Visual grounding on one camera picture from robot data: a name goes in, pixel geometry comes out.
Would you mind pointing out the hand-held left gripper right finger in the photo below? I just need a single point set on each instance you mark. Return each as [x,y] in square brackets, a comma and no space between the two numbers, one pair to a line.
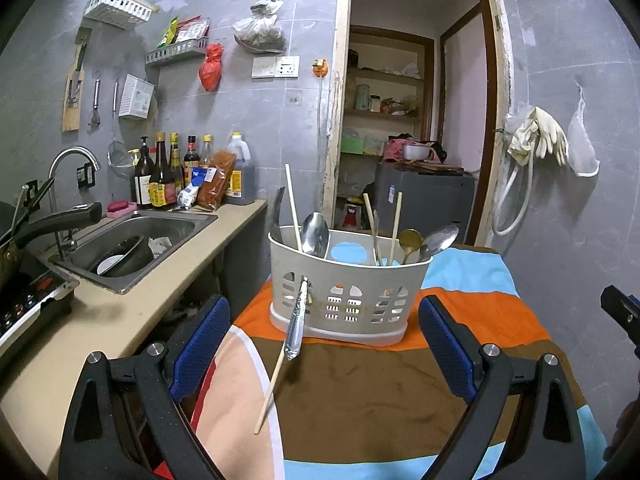
[447,347]

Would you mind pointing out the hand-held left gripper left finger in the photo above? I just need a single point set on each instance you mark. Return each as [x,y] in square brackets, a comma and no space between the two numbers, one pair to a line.
[200,345]

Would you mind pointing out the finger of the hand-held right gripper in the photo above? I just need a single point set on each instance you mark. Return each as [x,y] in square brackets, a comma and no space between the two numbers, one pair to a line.
[622,310]

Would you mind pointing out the large silver spoon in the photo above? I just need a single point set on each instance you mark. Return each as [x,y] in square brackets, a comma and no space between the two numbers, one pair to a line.
[440,240]

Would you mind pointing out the gold spoon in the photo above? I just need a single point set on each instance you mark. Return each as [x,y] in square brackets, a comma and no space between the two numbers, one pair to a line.
[410,240]

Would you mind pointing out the white plastic utensil basket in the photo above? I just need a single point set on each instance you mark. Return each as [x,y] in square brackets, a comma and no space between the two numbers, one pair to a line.
[350,280]

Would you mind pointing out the beige kitchen counter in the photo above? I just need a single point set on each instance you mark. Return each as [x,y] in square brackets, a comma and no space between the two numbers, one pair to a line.
[125,320]

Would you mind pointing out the striped blanket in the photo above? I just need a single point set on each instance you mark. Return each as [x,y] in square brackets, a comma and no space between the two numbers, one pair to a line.
[360,385]

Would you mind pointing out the black bowl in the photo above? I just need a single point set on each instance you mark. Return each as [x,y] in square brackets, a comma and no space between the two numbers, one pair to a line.
[132,255]

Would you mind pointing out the steel sink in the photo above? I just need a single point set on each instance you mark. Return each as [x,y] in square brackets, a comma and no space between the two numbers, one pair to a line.
[170,225]

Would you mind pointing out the pink sponge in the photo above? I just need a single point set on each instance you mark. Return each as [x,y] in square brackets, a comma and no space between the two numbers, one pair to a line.
[120,208]

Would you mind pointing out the blue white packet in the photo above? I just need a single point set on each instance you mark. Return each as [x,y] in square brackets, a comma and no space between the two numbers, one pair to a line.
[197,180]

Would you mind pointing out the white mesh bag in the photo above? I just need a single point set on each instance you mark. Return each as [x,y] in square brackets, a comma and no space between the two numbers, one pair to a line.
[582,145]

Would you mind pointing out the dark pump bottle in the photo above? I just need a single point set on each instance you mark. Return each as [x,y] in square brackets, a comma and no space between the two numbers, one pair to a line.
[144,180]

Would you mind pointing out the dark sauce bottle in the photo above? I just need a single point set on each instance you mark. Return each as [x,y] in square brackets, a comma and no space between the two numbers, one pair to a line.
[161,175]

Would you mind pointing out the black cooktop stove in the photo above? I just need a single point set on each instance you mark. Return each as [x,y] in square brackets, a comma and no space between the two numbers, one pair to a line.
[30,295]

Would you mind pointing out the yellow cap dark bottle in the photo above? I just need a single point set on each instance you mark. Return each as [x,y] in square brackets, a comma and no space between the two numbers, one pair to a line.
[175,160]

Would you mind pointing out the yellow cap clear bottle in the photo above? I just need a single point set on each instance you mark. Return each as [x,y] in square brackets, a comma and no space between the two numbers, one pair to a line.
[206,152]

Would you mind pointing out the cream rubber gloves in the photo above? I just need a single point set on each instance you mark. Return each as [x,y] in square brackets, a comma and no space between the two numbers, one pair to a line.
[545,130]

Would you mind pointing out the white bowl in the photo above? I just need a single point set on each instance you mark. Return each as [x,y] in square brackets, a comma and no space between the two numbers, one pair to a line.
[417,151]

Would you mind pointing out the metal strainer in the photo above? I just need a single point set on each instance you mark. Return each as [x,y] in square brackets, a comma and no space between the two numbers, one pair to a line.
[120,160]

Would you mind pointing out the pink cloth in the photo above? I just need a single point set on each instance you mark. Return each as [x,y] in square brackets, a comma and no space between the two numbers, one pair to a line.
[395,147]

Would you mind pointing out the green box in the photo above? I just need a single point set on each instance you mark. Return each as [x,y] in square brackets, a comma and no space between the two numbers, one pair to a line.
[352,144]

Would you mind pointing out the steel faucet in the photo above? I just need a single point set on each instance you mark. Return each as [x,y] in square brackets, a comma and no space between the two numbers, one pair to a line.
[70,152]

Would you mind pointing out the wooden shelf unit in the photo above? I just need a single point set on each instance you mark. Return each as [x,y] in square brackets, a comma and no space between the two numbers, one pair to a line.
[382,116]

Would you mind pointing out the small glass jar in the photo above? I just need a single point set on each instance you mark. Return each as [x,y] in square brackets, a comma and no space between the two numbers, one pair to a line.
[375,103]

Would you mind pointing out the metal peeler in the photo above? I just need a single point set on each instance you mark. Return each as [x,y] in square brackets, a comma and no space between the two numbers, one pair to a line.
[95,110]

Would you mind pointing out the wooden cutting board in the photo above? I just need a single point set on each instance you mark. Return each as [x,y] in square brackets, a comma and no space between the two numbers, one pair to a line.
[70,115]

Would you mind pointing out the green jar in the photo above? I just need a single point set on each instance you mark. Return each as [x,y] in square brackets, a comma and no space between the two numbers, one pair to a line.
[362,96]

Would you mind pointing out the red plastic bag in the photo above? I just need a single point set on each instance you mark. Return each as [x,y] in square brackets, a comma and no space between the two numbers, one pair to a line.
[211,72]

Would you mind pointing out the orange plug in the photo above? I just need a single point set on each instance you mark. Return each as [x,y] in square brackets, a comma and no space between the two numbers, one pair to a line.
[321,67]

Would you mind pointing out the green snack packet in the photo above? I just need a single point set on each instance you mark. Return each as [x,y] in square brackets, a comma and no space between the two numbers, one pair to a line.
[170,32]

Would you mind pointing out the red snack packet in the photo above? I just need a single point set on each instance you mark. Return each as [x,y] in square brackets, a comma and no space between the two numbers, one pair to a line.
[192,30]

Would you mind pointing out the clear plastic bag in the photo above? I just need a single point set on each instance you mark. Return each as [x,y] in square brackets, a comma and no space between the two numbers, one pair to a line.
[260,32]

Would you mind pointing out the wooden door frame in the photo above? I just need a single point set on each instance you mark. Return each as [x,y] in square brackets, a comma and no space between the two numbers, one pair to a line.
[340,110]

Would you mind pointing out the small grey wall socket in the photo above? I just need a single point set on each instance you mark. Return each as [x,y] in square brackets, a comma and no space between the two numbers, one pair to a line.
[293,99]

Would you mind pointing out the white switch plate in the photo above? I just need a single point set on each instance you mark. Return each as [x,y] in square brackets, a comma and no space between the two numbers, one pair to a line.
[275,67]

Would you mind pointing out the grey wall rack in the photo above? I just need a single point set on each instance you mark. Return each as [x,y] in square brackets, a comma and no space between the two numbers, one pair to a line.
[175,52]

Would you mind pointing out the white wall basket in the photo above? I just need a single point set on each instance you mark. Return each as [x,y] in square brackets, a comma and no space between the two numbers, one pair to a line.
[117,7]

